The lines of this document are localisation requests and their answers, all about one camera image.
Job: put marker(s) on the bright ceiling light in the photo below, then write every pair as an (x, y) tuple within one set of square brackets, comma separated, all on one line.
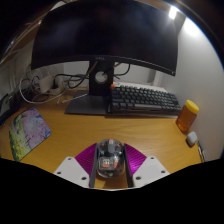
[(173, 12)]

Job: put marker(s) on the white power strip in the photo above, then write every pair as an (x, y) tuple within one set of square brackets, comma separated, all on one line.
[(50, 85)]

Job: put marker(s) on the floral print mouse pad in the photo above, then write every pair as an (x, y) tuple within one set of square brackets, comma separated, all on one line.
[(28, 131)]

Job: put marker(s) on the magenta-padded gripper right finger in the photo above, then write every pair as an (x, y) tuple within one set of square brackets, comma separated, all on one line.
[(150, 170)]

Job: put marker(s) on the dark mechanical keyboard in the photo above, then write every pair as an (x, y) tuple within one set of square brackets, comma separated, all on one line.
[(143, 100)]

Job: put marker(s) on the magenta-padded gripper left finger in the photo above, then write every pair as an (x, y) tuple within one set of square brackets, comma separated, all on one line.
[(71, 170)]

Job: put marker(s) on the wooden wall shelf with items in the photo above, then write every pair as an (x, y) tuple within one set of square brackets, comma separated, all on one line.
[(18, 41)]

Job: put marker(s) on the orange jar with yellow lid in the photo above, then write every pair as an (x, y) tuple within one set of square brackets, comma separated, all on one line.
[(186, 118)]

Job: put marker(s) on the transparent computer mouse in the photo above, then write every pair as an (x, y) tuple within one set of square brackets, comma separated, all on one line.
[(109, 160)]

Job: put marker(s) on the black curved monitor with stand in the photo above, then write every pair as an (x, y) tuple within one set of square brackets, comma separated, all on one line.
[(106, 31)]

